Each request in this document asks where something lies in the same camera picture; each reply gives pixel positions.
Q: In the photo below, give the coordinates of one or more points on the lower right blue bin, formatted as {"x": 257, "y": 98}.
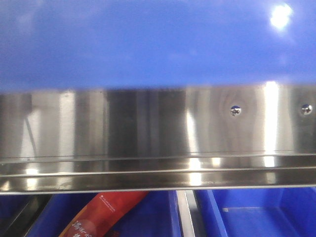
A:
{"x": 282, "y": 212}

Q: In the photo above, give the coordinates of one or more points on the large blue plastic bin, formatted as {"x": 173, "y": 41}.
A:
{"x": 82, "y": 44}

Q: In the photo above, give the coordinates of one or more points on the left panel screw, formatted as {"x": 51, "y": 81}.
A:
{"x": 235, "y": 110}

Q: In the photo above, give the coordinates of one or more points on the panel screw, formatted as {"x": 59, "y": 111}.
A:
{"x": 306, "y": 109}
{"x": 235, "y": 110}

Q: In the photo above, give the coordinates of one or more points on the red snack package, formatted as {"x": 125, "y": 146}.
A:
{"x": 102, "y": 213}

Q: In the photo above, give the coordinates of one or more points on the lower left blue bin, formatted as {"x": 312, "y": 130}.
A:
{"x": 155, "y": 216}

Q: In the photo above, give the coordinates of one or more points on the steel divider bar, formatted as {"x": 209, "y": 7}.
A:
{"x": 189, "y": 214}

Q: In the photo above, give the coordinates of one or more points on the right panel screw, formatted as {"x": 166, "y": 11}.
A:
{"x": 306, "y": 109}

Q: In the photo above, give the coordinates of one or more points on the stainless steel rail panel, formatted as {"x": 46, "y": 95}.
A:
{"x": 79, "y": 141}

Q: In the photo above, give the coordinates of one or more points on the black frame bar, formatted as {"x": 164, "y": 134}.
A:
{"x": 18, "y": 213}

